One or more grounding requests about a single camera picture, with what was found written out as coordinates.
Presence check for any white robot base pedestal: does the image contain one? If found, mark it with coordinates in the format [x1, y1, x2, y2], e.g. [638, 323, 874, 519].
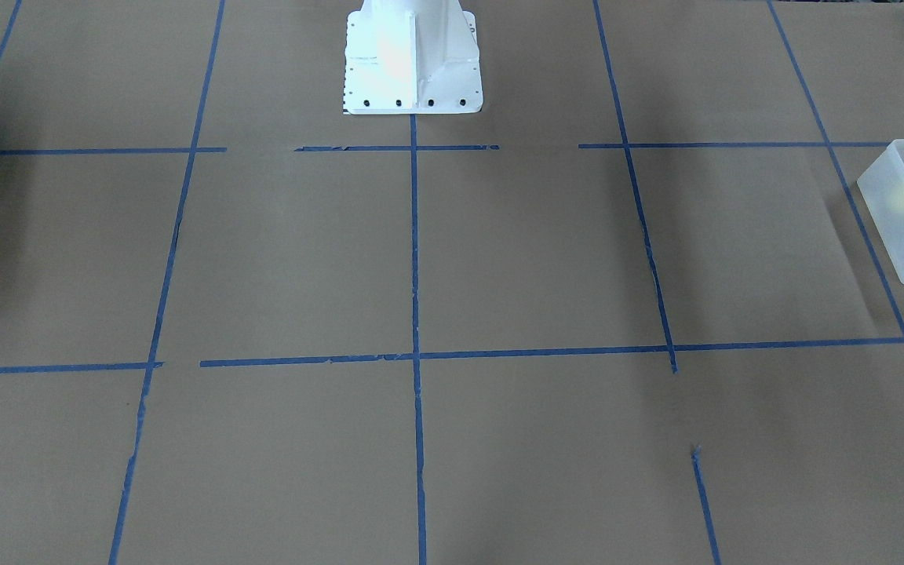
[342, 1, 484, 115]

